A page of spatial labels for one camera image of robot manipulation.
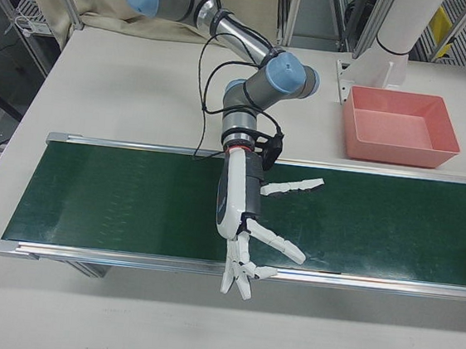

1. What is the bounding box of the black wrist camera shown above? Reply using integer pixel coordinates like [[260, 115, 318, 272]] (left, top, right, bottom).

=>
[[257, 129, 287, 175]]

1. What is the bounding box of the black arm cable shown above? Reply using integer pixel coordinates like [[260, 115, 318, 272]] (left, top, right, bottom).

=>
[[187, 0, 299, 168]]

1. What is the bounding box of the yellow tag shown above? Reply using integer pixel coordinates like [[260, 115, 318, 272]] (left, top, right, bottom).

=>
[[426, 6, 458, 61]]

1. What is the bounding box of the white metal base bracket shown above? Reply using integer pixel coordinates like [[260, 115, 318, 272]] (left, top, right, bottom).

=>
[[332, 46, 409, 112]]

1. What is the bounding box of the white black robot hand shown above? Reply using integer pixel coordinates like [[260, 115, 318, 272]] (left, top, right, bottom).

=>
[[205, 143, 329, 308]]

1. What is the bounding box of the narrow aluminium profile post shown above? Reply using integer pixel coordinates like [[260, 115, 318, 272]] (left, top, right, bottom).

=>
[[274, 0, 299, 48]]

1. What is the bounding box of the green conveyor belt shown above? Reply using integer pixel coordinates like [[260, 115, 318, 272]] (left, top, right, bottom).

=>
[[0, 125, 466, 319]]

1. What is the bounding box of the pink plastic box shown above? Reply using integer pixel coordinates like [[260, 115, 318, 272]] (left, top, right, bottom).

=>
[[337, 84, 466, 172]]

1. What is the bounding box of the white cylindrical column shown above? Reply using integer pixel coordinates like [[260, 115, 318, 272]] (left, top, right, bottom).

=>
[[373, 0, 444, 60]]

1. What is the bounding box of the white wire rack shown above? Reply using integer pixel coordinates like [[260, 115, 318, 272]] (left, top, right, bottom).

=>
[[12, 0, 55, 38]]

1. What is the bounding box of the wide aluminium frame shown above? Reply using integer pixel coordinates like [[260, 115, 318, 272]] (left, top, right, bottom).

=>
[[327, 0, 386, 60]]

